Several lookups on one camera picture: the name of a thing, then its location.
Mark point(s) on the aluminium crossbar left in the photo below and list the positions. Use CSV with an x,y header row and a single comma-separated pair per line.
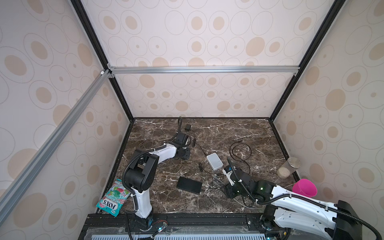
x,y
21,184

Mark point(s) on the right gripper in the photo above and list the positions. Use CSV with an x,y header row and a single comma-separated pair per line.
x,y
226,192

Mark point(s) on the pink silicone funnel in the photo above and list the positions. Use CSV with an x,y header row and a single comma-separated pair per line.
x,y
305,188

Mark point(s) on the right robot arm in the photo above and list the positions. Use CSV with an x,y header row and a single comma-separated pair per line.
x,y
286,209

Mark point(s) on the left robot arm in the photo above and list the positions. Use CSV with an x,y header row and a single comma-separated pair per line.
x,y
140,173

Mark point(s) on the white rectangular box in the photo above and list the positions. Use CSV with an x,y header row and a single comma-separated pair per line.
x,y
215,161

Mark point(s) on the aluminium crossbar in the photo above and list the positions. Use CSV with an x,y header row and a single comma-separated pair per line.
x,y
200,70
21,184

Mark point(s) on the aluminium crossbar back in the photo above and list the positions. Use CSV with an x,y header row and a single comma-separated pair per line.
x,y
200,70

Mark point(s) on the black corner frame post left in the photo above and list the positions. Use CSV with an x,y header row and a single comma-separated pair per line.
x,y
96,44

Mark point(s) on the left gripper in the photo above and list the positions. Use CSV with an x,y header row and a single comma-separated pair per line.
x,y
187,154

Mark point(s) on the black network switch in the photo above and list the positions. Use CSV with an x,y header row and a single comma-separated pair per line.
x,y
189,185

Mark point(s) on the green snack packet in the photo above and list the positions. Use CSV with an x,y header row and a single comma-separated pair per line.
x,y
114,198

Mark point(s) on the black power adapter far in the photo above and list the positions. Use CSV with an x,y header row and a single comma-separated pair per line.
x,y
188,127

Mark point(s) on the black corner frame post right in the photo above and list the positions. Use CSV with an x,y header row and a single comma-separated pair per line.
x,y
325,26

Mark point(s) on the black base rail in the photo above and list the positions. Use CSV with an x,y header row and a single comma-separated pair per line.
x,y
186,227

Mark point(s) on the black corner frame post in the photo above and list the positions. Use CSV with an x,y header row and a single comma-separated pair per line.
x,y
96,44
325,26

